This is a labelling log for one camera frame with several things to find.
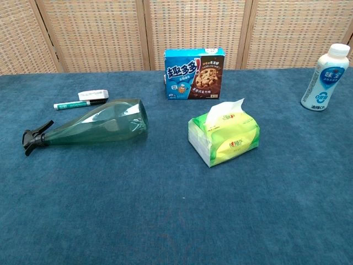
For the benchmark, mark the white yogurt drink bottle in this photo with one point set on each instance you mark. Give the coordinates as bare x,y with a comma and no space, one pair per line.
324,82

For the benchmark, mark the blue table cloth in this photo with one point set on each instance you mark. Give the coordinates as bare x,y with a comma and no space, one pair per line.
176,193

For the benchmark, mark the woven rattan folding screen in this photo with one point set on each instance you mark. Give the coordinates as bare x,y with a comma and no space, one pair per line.
110,33

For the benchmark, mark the green transparent spray bottle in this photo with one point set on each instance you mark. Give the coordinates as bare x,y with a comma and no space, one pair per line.
99,124

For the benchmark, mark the white tissue sheet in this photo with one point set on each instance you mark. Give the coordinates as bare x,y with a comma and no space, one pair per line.
224,109

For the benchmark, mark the white whiteboard eraser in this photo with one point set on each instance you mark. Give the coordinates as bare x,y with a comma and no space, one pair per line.
92,94

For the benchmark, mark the white green marker pen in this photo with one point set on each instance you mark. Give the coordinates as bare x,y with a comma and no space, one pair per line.
72,105

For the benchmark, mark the blue cookie box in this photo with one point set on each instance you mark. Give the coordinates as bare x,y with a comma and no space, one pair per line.
193,74

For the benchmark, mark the green tissue pack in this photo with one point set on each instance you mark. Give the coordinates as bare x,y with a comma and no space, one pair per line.
229,140

